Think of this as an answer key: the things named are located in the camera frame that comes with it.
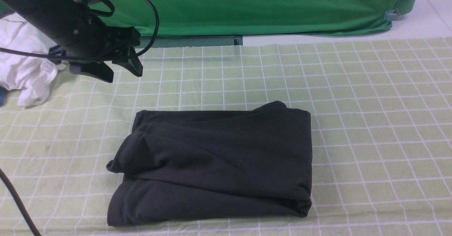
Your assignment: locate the crumpled white shirt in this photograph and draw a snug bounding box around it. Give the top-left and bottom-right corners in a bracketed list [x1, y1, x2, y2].
[0, 13, 67, 107]

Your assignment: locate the green backdrop cloth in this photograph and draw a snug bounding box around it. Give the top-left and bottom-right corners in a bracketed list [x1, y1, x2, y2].
[100, 0, 415, 37]

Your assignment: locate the light green checkered table mat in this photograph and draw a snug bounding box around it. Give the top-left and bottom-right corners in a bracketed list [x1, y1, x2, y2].
[0, 38, 452, 236]

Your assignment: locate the blue binder clip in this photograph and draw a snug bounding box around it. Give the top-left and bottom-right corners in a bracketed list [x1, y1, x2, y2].
[382, 9, 402, 23]

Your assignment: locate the dark gray long-sleeved shirt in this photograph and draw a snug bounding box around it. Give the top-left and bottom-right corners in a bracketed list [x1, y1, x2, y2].
[106, 101, 312, 227]

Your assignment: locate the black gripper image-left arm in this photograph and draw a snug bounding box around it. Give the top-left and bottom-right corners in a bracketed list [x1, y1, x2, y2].
[1, 0, 143, 83]

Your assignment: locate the small blue object left edge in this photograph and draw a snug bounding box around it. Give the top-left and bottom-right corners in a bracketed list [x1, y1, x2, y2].
[0, 88, 6, 107]

